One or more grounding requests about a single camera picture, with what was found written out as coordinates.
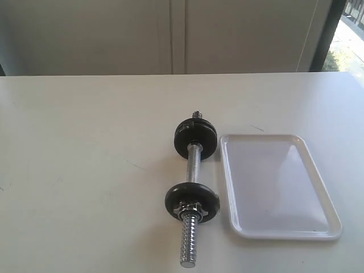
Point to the chrome threaded dumbbell bar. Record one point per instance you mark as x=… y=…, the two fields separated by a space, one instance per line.
x=188 y=253

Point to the black weight plate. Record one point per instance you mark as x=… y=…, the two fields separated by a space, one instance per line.
x=192 y=198
x=193 y=122

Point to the black weight plate far end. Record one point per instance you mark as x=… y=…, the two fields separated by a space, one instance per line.
x=201 y=135

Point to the chrome spinlock collar nut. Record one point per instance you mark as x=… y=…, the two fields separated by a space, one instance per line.
x=189 y=208

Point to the white plastic tray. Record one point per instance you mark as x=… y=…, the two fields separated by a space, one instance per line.
x=274 y=189

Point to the dark window frame post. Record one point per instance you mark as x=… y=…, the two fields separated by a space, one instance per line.
x=327 y=34

